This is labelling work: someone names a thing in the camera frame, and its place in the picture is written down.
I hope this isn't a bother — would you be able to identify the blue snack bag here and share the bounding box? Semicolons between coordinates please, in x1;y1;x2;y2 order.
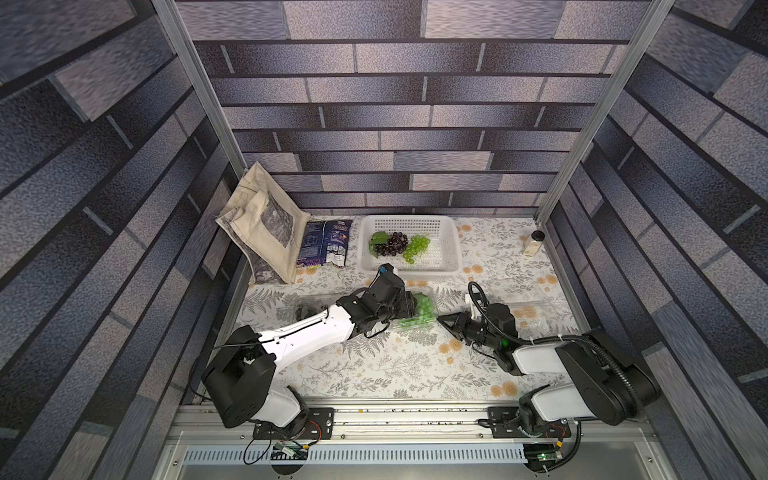
297;219;352;268

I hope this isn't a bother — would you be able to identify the right aluminium frame post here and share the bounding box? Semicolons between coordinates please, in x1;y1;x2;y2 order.
535;0;675;229

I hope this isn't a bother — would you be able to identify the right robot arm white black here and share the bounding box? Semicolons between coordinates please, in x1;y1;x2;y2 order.
437;303;662;439

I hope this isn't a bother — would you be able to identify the clear plastic clamshell container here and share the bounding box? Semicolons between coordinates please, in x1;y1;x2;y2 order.
294;295;340;322

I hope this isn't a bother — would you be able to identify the left aluminium frame post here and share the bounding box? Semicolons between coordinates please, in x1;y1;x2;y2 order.
152;0;247;178

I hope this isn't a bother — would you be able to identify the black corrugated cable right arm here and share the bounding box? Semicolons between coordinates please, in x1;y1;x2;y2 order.
467;280;643;472

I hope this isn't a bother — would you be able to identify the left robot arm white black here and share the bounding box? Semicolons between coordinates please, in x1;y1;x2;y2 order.
202;264;419;439

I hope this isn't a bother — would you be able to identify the white plastic basket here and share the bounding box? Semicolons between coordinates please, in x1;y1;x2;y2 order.
357;215;462;281

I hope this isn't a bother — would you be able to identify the floral tablecloth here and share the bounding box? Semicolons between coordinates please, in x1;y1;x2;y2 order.
236;217;584;401

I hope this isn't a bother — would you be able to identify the dark blue grape bunch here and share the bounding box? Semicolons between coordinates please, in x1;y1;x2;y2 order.
295;304;325;321

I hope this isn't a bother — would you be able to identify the bright green grape bunch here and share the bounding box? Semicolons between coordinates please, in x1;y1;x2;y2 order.
399;292;439;330

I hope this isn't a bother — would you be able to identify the small bottle black cap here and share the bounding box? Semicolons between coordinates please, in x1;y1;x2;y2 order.
523;230;546;258

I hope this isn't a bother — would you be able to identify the green circuit board right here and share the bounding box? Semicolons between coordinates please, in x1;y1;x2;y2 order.
523;443;563;473

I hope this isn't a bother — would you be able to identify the aluminium rail base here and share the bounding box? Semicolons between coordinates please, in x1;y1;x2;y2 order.
157;397;673;480

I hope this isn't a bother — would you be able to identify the beige canvas tote bag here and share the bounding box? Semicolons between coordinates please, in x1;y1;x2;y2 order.
216;163;310;285

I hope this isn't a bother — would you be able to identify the aluminium frame post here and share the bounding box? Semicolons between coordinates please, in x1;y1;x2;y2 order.
535;0;675;229
152;0;247;178

